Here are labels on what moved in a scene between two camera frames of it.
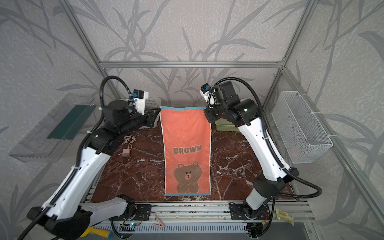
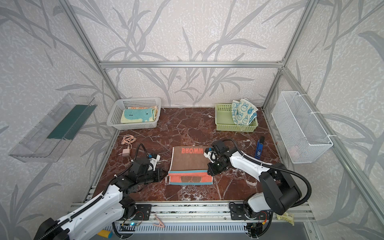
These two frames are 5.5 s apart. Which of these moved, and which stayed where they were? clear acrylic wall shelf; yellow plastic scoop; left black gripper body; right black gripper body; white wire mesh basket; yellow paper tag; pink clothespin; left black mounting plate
Moved: left black gripper body; right black gripper body
Stayed: clear acrylic wall shelf; yellow paper tag; white wire mesh basket; left black mounting plate; yellow plastic scoop; pink clothespin
